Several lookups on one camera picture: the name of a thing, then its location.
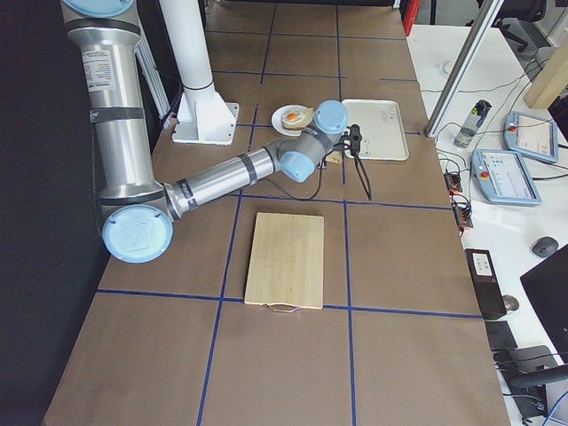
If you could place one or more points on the teach pendant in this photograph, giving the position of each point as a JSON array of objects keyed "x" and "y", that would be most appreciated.
[
  {"x": 503, "y": 178},
  {"x": 531, "y": 136}
]

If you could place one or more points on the white round plate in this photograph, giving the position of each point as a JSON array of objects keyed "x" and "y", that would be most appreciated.
[{"x": 276, "y": 121}]

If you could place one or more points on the teach pendant far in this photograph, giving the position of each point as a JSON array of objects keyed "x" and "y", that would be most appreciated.
[{"x": 531, "y": 136}]

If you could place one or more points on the clear water bottle black lid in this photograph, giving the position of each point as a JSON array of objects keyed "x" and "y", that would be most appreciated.
[{"x": 472, "y": 123}]

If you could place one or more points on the cream bear tray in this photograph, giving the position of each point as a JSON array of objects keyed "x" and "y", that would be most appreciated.
[{"x": 381, "y": 128}]

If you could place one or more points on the black monitor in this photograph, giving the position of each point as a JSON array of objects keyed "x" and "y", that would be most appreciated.
[{"x": 546, "y": 288}]

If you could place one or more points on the white pillar with base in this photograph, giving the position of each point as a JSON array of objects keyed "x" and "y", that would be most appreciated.
[{"x": 203, "y": 116}]

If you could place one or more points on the black computer mouse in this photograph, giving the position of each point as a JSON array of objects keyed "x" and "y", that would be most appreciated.
[{"x": 545, "y": 247}]

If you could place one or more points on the orange black usb hub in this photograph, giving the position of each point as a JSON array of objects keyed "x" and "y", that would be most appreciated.
[{"x": 459, "y": 202}]

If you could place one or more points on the teach pendant near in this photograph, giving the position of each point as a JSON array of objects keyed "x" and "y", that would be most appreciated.
[{"x": 503, "y": 178}]

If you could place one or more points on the fried egg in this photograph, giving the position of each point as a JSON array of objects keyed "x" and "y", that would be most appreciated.
[{"x": 293, "y": 118}]

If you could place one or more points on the wooden cutting board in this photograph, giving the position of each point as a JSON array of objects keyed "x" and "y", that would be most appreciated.
[{"x": 286, "y": 265}]

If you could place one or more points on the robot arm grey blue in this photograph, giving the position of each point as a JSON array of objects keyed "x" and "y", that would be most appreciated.
[{"x": 139, "y": 211}]

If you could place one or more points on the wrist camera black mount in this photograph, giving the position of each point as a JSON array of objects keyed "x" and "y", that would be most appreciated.
[{"x": 351, "y": 140}]

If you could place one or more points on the black box white label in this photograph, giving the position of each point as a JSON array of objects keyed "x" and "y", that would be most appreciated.
[{"x": 485, "y": 283}]

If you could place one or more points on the aluminium frame post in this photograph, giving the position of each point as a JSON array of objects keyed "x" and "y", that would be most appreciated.
[{"x": 487, "y": 14}]

